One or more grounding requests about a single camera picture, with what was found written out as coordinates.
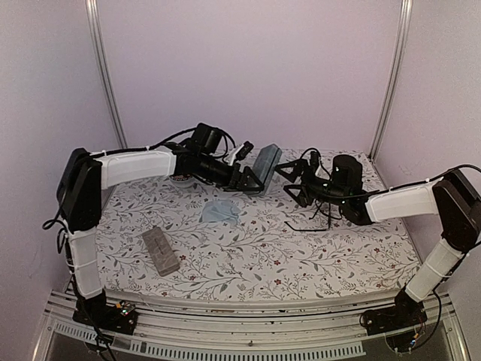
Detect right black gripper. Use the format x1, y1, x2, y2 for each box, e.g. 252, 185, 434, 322
275, 158, 349, 208

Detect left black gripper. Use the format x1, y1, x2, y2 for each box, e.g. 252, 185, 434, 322
198, 153, 265, 192

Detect blue-grey glasses case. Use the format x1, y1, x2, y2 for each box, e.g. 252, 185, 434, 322
251, 144, 282, 196

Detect light blue cloth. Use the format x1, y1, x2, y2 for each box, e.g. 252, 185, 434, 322
201, 199, 241, 225

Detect beige-grey glasses case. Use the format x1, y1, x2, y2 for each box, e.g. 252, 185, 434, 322
141, 226, 180, 277

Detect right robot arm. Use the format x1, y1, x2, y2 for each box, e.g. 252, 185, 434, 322
275, 152, 480, 328

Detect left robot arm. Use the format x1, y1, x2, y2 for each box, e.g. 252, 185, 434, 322
42, 123, 265, 326

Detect thin black-framed glasses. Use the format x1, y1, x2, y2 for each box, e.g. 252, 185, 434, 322
284, 201, 334, 232

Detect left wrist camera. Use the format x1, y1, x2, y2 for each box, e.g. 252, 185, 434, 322
226, 141, 253, 165

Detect right aluminium post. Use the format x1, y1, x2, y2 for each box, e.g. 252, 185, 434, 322
369, 0, 413, 162

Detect aluminium post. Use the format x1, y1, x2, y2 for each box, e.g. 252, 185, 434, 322
85, 0, 128, 149
369, 0, 413, 162

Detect front aluminium rail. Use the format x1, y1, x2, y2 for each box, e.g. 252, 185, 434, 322
35, 290, 469, 360

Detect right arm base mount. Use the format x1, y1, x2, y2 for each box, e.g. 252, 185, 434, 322
359, 287, 428, 335

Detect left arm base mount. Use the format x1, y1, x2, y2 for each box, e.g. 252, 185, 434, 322
73, 290, 138, 335

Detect left aluminium post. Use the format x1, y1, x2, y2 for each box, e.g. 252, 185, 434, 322
85, 0, 128, 149

